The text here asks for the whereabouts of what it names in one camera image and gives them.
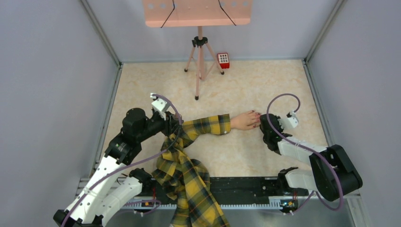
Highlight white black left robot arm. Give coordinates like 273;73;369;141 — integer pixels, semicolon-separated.
53;108;183;227

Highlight yellow plaid shirt sleeve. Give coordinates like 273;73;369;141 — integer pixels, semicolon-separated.
152;114;231;227

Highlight red keypad box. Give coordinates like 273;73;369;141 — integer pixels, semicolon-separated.
217;52;230;69

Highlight mannequin hand painted nails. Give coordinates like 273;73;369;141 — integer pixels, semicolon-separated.
230;110;261;131

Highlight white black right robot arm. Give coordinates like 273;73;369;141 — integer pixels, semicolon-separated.
260;113;363;201

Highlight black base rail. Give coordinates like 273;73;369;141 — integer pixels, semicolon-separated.
109;176;355;211

